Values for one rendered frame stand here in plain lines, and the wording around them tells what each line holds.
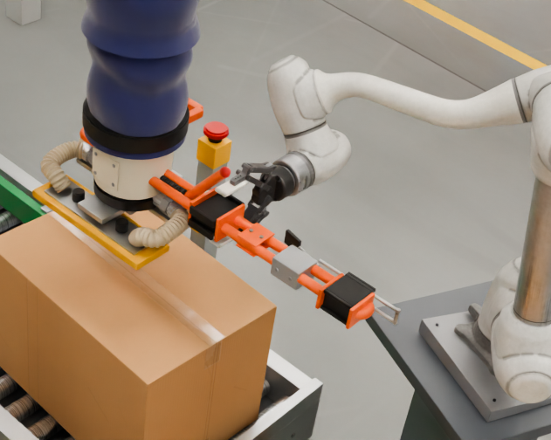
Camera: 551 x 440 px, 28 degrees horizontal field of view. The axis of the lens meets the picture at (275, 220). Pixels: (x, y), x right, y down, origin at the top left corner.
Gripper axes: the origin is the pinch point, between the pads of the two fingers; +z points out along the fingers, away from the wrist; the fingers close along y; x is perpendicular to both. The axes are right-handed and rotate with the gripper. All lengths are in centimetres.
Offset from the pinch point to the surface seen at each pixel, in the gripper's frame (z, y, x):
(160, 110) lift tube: 3.3, -19.6, 16.2
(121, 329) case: 14.9, 32.1, 12.5
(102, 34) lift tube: 11.2, -35.5, 25.4
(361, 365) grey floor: -103, 127, 13
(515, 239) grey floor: -209, 127, 12
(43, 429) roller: 24, 72, 29
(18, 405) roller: 24, 72, 39
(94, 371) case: 21.1, 42.4, 14.1
